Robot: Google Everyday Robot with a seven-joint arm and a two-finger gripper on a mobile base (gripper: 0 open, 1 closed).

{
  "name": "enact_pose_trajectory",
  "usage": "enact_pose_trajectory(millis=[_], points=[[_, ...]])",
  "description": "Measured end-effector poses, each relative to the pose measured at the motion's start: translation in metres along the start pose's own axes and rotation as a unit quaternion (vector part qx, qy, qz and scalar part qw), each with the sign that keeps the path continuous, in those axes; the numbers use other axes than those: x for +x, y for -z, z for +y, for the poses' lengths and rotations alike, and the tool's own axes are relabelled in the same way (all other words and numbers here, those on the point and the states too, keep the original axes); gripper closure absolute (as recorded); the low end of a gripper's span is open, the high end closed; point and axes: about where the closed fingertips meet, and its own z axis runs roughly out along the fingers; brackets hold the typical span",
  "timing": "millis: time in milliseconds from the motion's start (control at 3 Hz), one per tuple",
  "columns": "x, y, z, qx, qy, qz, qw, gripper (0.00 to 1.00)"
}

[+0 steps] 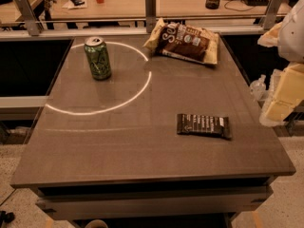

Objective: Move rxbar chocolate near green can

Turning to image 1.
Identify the metal railing with posts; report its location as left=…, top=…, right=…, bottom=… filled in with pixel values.
left=0, top=0, right=289, bottom=37

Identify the green soda can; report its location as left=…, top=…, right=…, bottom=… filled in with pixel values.
left=84, top=36, right=111, bottom=81

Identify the clear plastic bottle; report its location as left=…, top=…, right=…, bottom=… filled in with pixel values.
left=250, top=74, right=266, bottom=101

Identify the dark rxbar chocolate bar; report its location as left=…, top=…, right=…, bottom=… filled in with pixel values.
left=177, top=113, right=232, bottom=140

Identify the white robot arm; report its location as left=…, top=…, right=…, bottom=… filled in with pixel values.
left=257, top=0, right=304, bottom=127

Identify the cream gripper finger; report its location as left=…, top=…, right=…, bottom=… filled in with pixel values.
left=259, top=63, right=304, bottom=126
left=257, top=23, right=282, bottom=48

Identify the black mesh cup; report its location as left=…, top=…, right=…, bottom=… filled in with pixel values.
left=205, top=0, right=220, bottom=10

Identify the brown chip bag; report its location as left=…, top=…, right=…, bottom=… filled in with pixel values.
left=143, top=18, right=219, bottom=66

